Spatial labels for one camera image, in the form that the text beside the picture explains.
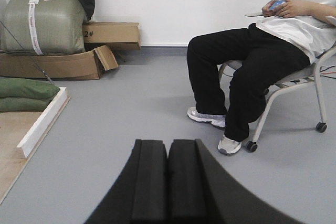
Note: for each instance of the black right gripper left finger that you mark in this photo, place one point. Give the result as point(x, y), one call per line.
point(139, 193)

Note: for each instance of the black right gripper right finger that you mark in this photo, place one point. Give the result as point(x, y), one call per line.
point(202, 191)

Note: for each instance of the plywood door platform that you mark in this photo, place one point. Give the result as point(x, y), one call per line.
point(14, 125)

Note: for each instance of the open cardboard box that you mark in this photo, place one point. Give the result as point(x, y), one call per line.
point(89, 65)

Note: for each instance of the seated person black trousers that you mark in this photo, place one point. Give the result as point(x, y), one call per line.
point(230, 70)

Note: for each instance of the lower green sandbag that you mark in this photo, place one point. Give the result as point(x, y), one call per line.
point(12, 104)

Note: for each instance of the green sandbag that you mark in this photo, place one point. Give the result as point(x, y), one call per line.
point(12, 104)
point(26, 88)

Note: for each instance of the grey rolling chair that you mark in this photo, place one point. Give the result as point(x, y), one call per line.
point(296, 82)

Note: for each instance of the closed cardboard box marked 2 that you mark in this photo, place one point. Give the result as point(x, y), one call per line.
point(117, 36)

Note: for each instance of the upper green sandbag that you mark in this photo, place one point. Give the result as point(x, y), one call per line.
point(26, 88)

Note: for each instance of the large green woven sack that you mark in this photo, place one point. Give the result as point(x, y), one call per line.
point(53, 27)

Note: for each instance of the blue phone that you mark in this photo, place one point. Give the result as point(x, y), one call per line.
point(277, 5)

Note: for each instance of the white far edge rail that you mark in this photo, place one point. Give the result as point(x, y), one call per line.
point(42, 124)

